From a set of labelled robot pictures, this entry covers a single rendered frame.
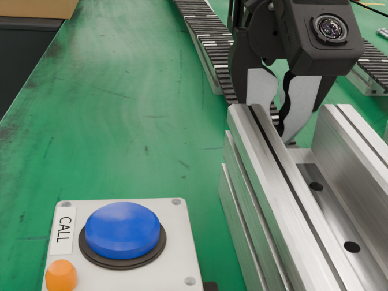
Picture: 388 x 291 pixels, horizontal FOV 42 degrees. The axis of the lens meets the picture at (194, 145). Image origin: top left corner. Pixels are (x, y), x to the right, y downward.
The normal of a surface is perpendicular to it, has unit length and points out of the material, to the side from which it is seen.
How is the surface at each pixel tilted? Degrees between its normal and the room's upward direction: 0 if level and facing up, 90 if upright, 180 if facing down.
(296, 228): 0
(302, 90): 90
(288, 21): 90
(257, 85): 90
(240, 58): 90
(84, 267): 0
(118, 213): 3
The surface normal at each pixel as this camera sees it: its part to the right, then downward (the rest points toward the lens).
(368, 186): -0.99, 0.01
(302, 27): 0.17, -0.45
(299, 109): 0.14, 0.51
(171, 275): 0.07, -0.86
